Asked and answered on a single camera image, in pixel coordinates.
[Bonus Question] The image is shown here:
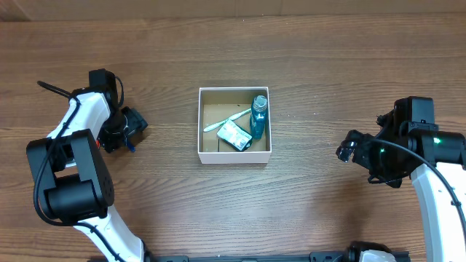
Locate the green white soap packet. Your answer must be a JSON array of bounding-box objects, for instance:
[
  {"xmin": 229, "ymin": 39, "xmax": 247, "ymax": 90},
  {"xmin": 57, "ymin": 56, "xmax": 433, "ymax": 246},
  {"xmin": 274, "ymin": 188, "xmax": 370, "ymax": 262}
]
[{"xmin": 216, "ymin": 120, "xmax": 253, "ymax": 151}]

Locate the blue mouthwash bottle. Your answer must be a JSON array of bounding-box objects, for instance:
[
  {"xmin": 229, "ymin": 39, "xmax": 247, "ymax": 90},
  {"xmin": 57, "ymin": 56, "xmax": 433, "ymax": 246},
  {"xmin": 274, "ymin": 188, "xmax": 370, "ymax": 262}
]
[{"xmin": 250, "ymin": 95, "xmax": 268, "ymax": 140}]

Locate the green white toothbrush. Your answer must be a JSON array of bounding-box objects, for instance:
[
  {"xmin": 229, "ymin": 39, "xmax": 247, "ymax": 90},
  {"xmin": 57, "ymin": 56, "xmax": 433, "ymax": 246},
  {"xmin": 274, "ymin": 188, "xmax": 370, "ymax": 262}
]
[{"xmin": 203, "ymin": 108, "xmax": 251, "ymax": 132}]

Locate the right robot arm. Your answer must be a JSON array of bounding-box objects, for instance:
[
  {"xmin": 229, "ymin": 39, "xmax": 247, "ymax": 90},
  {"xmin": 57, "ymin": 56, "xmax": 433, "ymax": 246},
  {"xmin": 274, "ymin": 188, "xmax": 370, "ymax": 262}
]
[{"xmin": 336, "ymin": 96, "xmax": 465, "ymax": 261}]

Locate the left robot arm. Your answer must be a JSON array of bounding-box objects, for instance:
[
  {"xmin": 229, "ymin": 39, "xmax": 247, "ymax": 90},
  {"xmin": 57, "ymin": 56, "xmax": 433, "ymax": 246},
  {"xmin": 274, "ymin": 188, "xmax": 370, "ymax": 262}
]
[{"xmin": 26, "ymin": 68, "xmax": 154, "ymax": 261}]

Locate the blue disposable razor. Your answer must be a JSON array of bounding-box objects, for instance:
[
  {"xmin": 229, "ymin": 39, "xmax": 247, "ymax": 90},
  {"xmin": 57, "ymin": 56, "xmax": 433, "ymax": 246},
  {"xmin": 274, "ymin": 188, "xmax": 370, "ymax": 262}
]
[{"xmin": 126, "ymin": 140, "xmax": 135, "ymax": 153}]

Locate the white cardboard box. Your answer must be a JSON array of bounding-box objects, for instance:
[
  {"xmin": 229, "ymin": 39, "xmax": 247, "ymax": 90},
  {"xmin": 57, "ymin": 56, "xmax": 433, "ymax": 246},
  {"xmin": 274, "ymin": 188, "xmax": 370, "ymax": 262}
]
[{"xmin": 197, "ymin": 87, "xmax": 272, "ymax": 164}]

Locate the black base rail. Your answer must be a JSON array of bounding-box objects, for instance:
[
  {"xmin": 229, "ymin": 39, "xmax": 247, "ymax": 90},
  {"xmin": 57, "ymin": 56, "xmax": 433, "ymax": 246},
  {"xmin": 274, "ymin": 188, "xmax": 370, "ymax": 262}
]
[{"xmin": 146, "ymin": 250, "xmax": 411, "ymax": 262}]

